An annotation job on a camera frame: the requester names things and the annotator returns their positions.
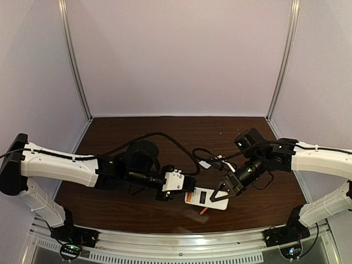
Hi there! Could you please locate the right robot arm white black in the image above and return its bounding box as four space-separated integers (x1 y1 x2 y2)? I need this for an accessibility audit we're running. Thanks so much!
210 128 351 229

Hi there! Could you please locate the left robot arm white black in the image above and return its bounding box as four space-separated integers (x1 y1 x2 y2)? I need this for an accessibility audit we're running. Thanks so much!
1 133 184 230

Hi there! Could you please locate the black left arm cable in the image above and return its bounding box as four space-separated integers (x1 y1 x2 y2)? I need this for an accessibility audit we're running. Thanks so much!
0 132 201 177

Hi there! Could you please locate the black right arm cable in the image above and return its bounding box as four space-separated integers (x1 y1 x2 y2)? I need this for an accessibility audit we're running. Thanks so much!
192 140 352 166

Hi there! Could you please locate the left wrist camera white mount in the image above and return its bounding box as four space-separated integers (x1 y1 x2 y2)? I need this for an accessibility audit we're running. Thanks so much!
162 170 197 193

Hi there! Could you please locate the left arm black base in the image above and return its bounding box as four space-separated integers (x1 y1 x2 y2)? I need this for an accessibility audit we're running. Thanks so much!
47 208 99 263

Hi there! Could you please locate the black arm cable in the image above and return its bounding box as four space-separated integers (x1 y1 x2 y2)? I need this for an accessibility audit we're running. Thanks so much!
0 132 201 177
192 140 352 166

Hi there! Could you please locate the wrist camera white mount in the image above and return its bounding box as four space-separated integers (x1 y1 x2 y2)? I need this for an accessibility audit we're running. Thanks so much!
162 170 197 193
212 155 237 173

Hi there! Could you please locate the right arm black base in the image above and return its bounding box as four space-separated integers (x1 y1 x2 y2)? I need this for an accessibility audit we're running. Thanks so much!
262 205 310 261

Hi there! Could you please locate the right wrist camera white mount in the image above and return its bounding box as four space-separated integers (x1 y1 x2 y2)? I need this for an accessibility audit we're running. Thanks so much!
212 155 237 173

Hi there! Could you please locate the grey battery compartment cover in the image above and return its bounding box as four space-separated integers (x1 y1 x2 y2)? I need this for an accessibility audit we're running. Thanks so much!
199 161 211 169

